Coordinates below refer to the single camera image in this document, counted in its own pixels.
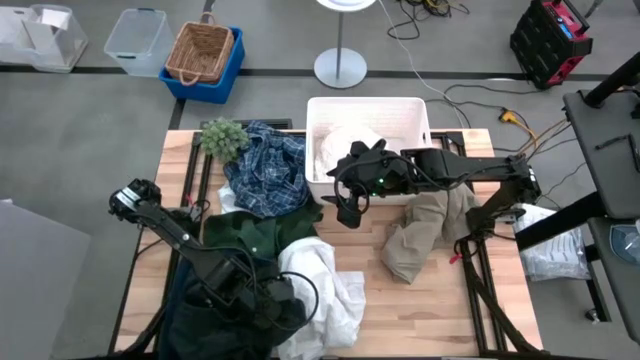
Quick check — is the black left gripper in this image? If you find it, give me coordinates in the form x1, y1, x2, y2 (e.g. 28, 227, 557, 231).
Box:
234, 274, 307, 331

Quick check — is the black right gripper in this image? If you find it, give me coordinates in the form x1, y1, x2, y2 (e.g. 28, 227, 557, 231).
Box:
319, 138, 416, 230

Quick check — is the large white shirt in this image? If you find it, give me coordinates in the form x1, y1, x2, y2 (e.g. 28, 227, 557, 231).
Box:
276, 235, 368, 360

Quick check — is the cream textured knit garment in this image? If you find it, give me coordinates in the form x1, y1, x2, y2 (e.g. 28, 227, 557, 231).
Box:
313, 125, 386, 182

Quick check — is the dark navy garment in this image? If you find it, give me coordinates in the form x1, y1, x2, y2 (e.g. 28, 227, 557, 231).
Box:
158, 257, 307, 360

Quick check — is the green knit cardigan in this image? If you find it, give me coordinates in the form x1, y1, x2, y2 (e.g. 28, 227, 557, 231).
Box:
202, 198, 325, 261

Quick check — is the blue plaid shirt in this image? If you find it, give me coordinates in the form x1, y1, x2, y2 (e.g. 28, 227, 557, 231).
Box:
223, 120, 312, 219

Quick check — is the khaki beige garment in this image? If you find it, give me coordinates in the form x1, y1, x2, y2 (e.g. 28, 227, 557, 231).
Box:
380, 183, 482, 285

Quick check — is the white plastic laundry basket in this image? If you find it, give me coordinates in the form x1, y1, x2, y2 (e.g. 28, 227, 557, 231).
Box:
304, 96, 434, 207

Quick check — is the green artificial plant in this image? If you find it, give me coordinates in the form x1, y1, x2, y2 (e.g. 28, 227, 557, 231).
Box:
199, 116, 251, 165

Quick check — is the floor lamp with round base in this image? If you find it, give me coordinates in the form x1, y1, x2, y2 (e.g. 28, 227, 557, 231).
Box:
313, 0, 377, 90

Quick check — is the blue plastic bin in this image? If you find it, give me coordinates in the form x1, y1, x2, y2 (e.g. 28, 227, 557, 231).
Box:
158, 25, 247, 106

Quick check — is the brown wicker basket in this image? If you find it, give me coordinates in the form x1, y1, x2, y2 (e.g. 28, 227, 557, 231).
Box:
164, 12, 236, 87

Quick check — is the clear plastic bag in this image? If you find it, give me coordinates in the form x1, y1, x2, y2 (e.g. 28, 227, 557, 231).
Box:
513, 202, 592, 282

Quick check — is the grey flat panel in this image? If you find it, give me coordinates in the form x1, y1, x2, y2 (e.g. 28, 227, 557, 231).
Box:
0, 198, 92, 360

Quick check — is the red and black toolbox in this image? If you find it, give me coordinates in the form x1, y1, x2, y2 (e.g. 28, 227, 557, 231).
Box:
509, 0, 595, 91

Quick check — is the grey cart table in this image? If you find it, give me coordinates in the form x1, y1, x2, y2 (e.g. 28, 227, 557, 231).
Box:
563, 88, 640, 221

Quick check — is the black tool on cart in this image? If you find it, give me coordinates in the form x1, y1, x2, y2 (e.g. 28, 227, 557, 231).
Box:
594, 133, 640, 174

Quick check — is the blue and white round object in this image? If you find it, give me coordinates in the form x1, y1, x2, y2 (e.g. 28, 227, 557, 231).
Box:
609, 223, 640, 266

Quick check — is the black slanted pole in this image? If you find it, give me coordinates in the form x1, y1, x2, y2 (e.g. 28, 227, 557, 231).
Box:
582, 51, 640, 110

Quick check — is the clear plastic bin with paper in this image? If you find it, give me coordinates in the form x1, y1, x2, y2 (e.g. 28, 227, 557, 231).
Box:
0, 3, 90, 74

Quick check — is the black aluminium table frame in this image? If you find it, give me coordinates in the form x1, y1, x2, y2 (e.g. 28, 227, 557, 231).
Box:
107, 128, 541, 360

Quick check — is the white floor cable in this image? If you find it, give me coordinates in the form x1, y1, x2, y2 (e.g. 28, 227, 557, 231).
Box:
375, 0, 469, 129

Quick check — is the tangled black cable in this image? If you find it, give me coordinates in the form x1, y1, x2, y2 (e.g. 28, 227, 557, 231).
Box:
386, 0, 472, 42

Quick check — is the long black floor cable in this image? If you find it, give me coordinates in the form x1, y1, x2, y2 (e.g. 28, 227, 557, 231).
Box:
424, 82, 532, 132

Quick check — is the yellow plug with cable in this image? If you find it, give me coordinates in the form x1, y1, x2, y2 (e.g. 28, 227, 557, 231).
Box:
498, 109, 572, 172

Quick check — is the black steel stand frame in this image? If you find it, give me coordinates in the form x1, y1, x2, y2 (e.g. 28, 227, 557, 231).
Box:
514, 192, 614, 324

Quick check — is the clear bin with dark handles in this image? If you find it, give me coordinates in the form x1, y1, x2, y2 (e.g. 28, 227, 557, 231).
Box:
103, 7, 176, 79

